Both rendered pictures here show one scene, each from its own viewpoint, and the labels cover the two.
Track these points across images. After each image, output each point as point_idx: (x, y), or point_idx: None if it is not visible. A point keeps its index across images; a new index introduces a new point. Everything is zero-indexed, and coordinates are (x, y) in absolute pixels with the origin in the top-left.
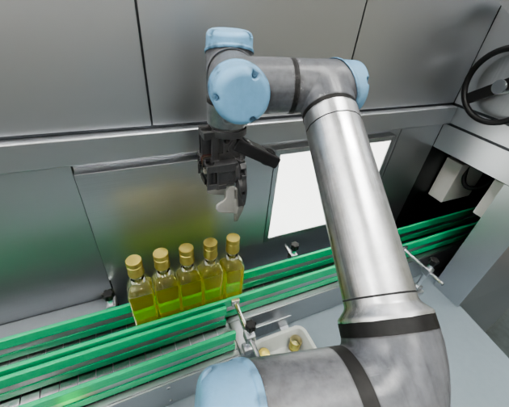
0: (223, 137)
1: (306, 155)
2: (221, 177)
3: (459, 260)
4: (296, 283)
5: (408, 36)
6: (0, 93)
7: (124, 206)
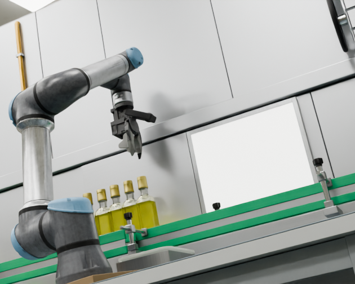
0: (116, 107)
1: (212, 131)
2: (119, 127)
3: None
4: (199, 221)
5: (263, 39)
6: (66, 136)
7: (101, 183)
